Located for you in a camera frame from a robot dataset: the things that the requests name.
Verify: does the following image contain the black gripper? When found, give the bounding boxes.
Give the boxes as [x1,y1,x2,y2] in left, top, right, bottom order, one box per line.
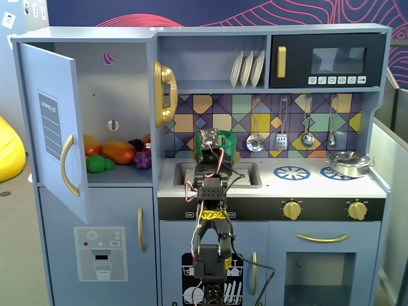
[194,133,236,176]

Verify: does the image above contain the green round recipient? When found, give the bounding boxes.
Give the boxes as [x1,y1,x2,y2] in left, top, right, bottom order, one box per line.
[194,129,239,161]

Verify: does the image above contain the steel pot lid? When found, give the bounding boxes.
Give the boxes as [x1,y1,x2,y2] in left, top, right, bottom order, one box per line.
[328,150,371,167]

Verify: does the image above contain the steel round skimmer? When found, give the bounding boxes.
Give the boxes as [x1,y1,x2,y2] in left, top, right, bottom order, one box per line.
[245,96,265,152]

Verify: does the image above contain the grey toy sink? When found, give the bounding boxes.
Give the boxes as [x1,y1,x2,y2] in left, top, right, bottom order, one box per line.
[173,161,263,189]

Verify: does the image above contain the steel slotted spatula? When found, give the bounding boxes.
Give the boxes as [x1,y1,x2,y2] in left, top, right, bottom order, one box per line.
[275,96,289,151]

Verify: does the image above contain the blue wooden toy kitchen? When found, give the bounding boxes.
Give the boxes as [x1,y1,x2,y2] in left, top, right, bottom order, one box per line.
[11,24,393,306]

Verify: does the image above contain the white toy plate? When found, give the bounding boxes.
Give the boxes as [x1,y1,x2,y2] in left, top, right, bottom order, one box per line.
[249,50,266,88]
[239,50,255,89]
[229,50,245,89]

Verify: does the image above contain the gold toy telephone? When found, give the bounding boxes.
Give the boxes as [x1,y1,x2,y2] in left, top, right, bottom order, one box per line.
[152,61,179,129]

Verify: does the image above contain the purple toy grapes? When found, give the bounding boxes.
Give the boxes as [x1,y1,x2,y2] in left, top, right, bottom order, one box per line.
[133,150,152,170]

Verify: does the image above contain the steel ladle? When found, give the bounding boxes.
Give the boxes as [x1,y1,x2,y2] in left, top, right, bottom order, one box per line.
[300,94,316,149]

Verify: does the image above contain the dark toy blackberry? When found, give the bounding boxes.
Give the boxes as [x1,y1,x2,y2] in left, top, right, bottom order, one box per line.
[127,138,145,152]

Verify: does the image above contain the gold stove knob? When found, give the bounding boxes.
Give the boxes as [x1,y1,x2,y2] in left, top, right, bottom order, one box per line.
[282,200,302,221]
[347,200,368,221]

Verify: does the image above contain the orange toy mango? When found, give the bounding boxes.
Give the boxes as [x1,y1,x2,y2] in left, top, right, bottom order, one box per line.
[101,140,138,165]

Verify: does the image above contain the small steel hanging utensil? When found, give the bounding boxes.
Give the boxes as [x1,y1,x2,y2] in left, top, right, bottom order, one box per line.
[327,94,339,149]

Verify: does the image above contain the steel cooking pot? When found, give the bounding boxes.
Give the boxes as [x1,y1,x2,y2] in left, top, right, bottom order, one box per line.
[324,151,375,179]

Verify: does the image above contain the green toy fruit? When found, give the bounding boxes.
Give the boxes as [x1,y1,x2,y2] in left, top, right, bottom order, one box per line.
[85,154,117,173]

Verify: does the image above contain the red yellow toy peach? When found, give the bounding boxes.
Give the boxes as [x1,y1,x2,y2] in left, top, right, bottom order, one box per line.
[83,134,103,157]

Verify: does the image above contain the black toy microwave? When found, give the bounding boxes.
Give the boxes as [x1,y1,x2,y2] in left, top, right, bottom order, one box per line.
[268,33,387,89]

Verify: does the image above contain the grey office partition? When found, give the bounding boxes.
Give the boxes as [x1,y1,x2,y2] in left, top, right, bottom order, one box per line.
[371,68,408,306]

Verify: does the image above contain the blue fridge door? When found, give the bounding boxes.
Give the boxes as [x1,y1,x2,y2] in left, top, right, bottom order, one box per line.
[18,42,91,225]

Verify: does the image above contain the yellow bean bag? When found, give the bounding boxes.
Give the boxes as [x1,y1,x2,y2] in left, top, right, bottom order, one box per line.
[0,115,27,184]

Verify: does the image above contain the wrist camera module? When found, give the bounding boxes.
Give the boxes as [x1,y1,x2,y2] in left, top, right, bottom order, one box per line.
[200,127,221,149]

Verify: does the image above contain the red white servo cable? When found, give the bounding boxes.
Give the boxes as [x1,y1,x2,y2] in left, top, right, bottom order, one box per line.
[185,180,201,202]

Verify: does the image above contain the gold freezer door handle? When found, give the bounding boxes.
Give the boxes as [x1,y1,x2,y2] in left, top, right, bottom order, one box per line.
[137,206,147,254]

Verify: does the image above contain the black cable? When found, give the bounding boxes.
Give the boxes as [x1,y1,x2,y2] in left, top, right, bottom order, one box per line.
[227,234,277,306]

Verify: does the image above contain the gold dishwasher door handle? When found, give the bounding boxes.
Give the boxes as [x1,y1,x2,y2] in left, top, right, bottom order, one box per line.
[251,251,258,296]

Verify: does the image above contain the gold oven door handle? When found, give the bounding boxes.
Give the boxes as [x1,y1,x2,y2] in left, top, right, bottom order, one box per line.
[296,233,351,244]

